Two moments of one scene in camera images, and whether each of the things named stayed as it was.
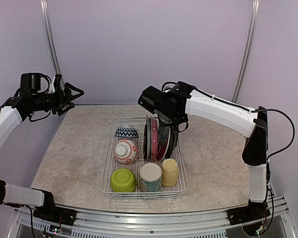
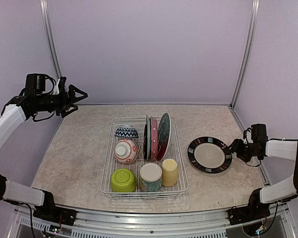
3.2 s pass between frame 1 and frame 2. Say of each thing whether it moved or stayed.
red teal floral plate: stayed
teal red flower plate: stayed
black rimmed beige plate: moved
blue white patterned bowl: stayed
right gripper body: moved
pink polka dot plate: stayed
